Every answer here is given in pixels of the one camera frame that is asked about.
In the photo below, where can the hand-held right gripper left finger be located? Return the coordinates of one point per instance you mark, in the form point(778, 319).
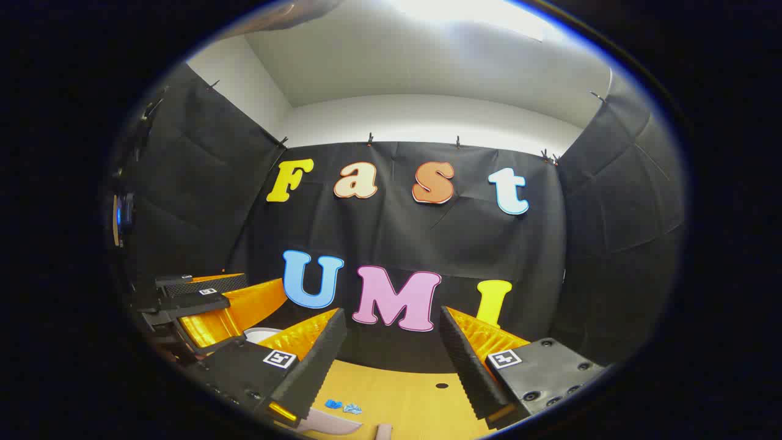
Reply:
point(311, 366)

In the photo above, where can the small lilac broom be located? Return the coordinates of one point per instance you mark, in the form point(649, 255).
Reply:
point(383, 432)

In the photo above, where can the light blue paper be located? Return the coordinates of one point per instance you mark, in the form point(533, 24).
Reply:
point(352, 409)

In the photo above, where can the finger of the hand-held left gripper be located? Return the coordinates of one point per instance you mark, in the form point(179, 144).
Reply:
point(208, 285)
point(244, 308)

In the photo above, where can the lilac plastic dustpan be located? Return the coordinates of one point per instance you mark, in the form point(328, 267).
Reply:
point(333, 423)

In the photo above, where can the wooden desktop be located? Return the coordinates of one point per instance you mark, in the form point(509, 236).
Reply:
point(403, 391)

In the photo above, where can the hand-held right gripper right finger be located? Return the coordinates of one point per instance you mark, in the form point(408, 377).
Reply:
point(470, 366)

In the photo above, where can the black device with blue light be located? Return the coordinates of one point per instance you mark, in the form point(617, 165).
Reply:
point(125, 217)

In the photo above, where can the white ribbed garbage bin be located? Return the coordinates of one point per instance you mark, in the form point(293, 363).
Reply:
point(259, 335)

